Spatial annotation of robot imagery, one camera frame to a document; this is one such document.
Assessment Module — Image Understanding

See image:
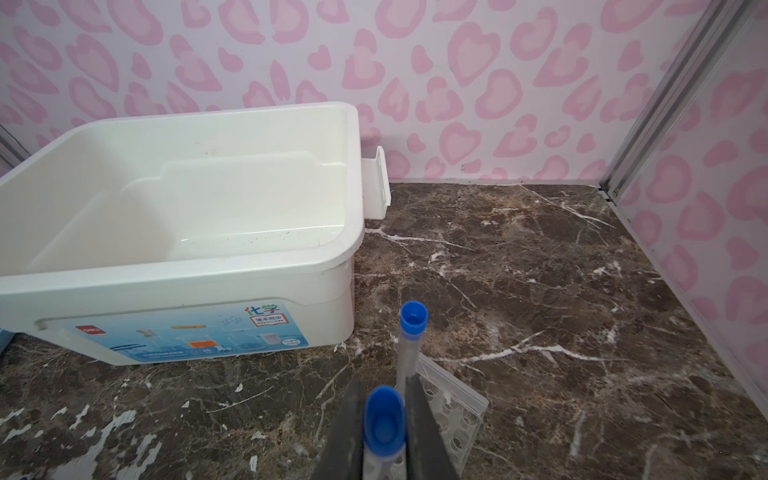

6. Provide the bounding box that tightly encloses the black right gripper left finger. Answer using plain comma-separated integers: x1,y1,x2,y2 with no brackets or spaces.
310,380,366,480

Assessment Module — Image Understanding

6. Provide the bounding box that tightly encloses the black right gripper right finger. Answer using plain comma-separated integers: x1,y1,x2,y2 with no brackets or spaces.
405,375,459,480

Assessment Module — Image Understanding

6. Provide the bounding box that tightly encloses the blue capped test tube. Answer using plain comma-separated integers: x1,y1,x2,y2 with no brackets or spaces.
362,386,406,480
395,301,429,399

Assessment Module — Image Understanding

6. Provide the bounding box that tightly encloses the clear test tube rack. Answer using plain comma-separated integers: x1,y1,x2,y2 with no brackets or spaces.
416,354,489,476

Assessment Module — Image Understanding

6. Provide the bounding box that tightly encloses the white plastic storage bin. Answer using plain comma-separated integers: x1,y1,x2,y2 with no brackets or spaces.
1,102,391,365

